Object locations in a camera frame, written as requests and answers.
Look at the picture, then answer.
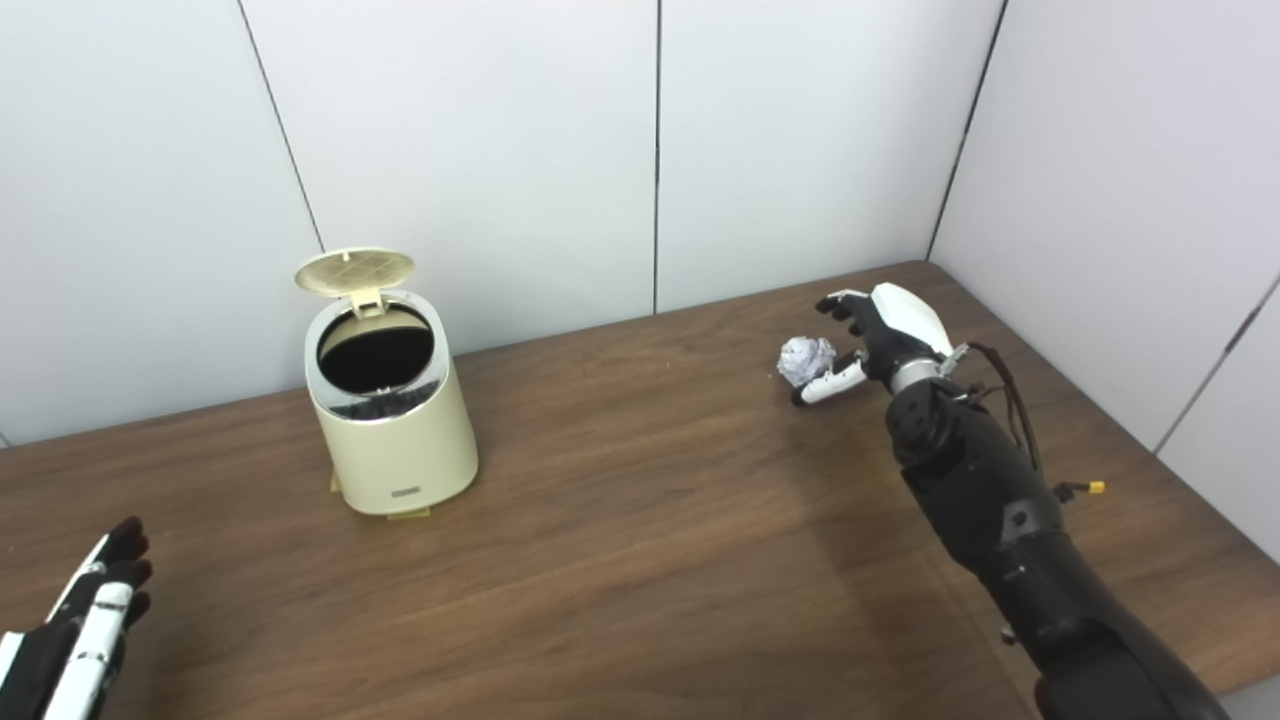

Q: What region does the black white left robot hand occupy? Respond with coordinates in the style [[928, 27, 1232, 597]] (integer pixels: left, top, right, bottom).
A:
[[0, 516, 154, 720]]

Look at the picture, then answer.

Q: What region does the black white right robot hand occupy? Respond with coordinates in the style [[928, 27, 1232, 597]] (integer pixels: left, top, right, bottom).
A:
[[790, 283, 969, 407]]

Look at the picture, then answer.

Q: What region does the white paper ball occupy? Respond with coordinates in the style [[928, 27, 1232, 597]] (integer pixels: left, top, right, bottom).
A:
[[777, 336, 837, 388]]

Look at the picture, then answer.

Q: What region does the cream-colored desktop trash bin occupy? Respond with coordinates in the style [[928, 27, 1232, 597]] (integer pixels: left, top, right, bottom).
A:
[[294, 248, 479, 519]]

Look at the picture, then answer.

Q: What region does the cream round bin lid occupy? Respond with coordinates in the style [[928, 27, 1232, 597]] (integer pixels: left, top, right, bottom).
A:
[[294, 248, 417, 319]]

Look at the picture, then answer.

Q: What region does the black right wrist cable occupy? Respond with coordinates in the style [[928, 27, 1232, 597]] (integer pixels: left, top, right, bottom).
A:
[[955, 342, 1046, 476]]

